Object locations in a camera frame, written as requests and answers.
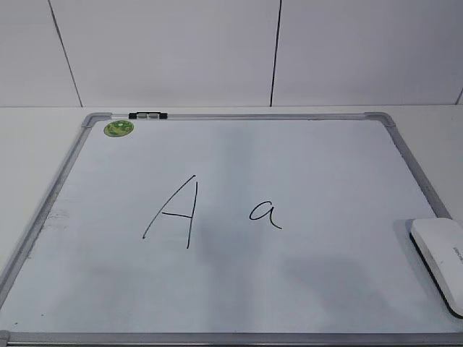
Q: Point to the white whiteboard eraser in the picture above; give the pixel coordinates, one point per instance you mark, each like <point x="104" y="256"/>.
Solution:
<point x="439" y="243"/>

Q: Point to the round green magnet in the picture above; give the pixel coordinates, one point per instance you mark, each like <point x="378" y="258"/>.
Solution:
<point x="119" y="128"/>

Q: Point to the white board with grey frame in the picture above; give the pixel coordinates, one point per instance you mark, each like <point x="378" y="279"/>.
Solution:
<point x="230" y="230"/>

